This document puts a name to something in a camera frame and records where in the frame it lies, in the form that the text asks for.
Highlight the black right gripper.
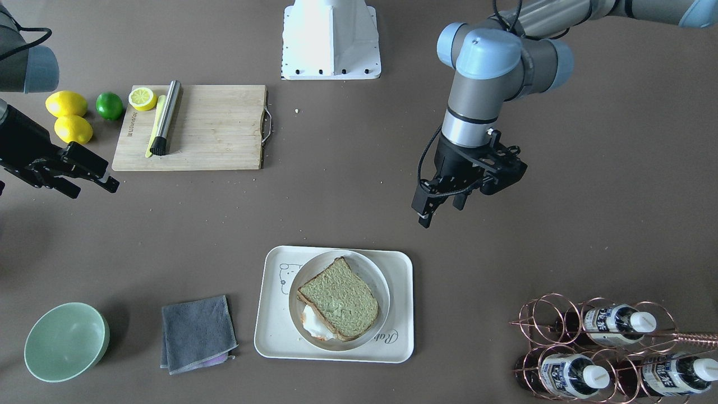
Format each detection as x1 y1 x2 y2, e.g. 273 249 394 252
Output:
1 103 119 199

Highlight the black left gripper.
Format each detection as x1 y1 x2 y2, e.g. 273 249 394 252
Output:
411 131 484 228

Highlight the white round plate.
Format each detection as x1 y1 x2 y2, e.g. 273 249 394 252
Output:
288 250 392 351

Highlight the bread slice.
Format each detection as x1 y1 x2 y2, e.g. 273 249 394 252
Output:
297 256 379 342

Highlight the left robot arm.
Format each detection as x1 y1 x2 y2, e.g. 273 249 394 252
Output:
411 1 716 228

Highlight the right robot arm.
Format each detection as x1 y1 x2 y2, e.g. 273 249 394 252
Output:
1 5 119 199

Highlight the cream rabbit tray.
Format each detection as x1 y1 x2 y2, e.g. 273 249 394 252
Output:
254 246 415 364

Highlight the yellow lemon lower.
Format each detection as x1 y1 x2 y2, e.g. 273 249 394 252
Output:
54 114 93 145

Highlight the yellow lemon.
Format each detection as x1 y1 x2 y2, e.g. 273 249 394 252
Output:
54 114 93 145
44 90 88 118

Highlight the yellow lemon upper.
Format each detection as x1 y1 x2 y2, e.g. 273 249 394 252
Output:
44 90 88 118

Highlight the green lime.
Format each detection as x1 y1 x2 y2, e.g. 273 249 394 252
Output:
95 91 124 121

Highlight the half cut lemon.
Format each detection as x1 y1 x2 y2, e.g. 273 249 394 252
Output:
128 86 158 112

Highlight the wooden cutting board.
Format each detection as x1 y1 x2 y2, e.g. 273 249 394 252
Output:
112 84 267 172

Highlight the mint green bowl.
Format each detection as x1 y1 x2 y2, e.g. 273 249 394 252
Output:
24 302 110 383

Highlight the grey folded cloth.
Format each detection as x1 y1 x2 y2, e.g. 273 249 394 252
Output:
160 295 238 374

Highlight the tea bottle top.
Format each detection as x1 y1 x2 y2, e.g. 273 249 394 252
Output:
550 304 657 350

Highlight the tea bottle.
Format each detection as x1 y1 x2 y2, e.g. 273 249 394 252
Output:
513 353 612 400
618 352 717 397
550 304 657 350

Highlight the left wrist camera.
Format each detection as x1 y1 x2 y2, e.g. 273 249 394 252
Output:
478 128 527 195

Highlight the black handled knife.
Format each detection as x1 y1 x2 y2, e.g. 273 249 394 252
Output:
145 80 181 158

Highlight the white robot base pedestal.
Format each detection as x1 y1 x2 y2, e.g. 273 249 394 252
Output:
280 1 382 80

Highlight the copper wire bottle rack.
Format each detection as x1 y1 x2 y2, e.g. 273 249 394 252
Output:
513 293 717 403

